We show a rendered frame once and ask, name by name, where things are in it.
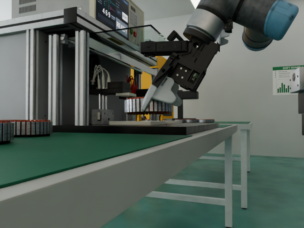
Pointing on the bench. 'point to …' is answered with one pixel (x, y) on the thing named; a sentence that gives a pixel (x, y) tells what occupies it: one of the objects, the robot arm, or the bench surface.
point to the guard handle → (174, 36)
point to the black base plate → (182, 130)
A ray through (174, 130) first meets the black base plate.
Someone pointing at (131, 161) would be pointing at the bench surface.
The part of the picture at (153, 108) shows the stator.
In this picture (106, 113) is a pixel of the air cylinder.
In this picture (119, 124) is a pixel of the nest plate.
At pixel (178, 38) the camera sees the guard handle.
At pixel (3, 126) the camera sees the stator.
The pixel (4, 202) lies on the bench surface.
